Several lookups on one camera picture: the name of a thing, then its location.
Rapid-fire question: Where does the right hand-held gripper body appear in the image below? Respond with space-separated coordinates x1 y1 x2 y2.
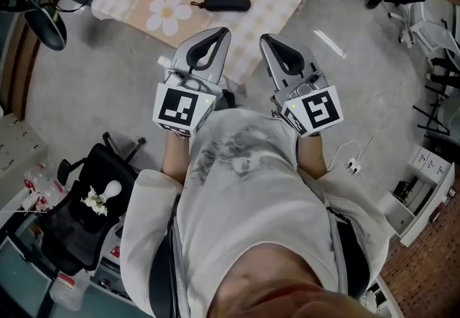
270 71 345 139

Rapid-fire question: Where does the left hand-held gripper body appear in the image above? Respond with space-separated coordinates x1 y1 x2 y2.
152 67 224 139

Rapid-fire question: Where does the black glasses case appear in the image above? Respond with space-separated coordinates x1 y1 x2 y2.
190 0 252 13

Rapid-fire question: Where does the person's right forearm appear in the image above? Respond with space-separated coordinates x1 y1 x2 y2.
295 134 328 181

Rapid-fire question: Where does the person's left forearm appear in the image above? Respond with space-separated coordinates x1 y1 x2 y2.
160 134 196 188

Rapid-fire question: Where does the white power strip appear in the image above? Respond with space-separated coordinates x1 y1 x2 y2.
345 157 362 176

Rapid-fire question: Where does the person's white t-shirt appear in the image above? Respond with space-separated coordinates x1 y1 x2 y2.
120 106 392 318

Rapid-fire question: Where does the white vase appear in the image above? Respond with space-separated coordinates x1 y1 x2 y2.
99 179 124 203

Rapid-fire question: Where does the white office chair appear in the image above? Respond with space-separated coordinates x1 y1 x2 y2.
387 1 460 70

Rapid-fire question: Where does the white flower bunch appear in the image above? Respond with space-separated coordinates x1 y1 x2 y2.
80 185 109 217

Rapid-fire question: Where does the white drawer cabinet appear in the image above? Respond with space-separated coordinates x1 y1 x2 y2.
407 145 453 185

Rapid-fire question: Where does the white shelf unit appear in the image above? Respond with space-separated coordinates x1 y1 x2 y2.
376 160 456 248

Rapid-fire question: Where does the black office chair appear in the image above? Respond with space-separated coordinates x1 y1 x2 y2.
40 131 147 277

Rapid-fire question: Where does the pile of small plastic bottles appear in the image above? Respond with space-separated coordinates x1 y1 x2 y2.
22 163 61 217

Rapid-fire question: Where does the grey locker cabinet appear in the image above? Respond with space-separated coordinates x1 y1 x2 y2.
0 114 50 181

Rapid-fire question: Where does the brown wooden step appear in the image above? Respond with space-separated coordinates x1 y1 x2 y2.
0 10 41 120

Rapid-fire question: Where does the person's neck and chin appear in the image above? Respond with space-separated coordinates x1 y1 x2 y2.
210 242 382 318

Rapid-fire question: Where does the large clear water bottle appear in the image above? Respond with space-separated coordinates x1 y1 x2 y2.
49 268 91 313

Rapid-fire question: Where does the glass desk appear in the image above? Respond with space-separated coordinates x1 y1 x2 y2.
0 222 145 318

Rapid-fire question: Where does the white floor cable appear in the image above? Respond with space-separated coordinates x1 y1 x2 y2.
328 45 411 171

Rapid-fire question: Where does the black frame folding chair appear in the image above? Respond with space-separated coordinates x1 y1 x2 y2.
412 57 460 138

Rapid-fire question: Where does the grey braided cable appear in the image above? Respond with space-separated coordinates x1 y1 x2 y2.
324 207 346 293
170 214 190 318

